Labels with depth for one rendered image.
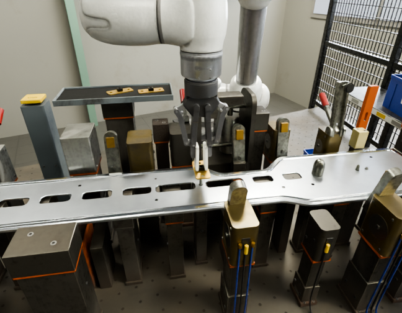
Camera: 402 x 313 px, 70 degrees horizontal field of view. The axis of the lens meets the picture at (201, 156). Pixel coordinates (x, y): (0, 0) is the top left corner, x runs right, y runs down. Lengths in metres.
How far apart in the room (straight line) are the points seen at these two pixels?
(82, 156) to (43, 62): 2.80
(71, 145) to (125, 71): 2.90
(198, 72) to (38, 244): 0.46
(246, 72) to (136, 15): 0.84
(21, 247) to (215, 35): 0.55
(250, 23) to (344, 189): 0.71
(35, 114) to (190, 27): 0.64
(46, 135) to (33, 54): 2.57
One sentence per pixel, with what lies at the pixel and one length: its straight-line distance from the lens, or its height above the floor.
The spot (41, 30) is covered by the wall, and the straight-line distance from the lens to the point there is 3.58.
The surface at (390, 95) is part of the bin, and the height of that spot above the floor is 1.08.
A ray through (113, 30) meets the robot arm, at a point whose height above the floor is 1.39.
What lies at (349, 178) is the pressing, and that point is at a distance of 0.91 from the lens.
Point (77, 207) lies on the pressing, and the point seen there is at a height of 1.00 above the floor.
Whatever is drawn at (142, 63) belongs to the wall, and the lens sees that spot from 3.75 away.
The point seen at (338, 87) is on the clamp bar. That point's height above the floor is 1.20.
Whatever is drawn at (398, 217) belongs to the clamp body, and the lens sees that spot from 0.75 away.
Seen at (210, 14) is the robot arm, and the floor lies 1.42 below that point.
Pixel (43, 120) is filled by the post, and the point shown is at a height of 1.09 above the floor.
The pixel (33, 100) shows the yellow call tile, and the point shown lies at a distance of 1.05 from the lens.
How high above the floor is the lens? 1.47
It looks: 31 degrees down
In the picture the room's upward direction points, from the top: straight up
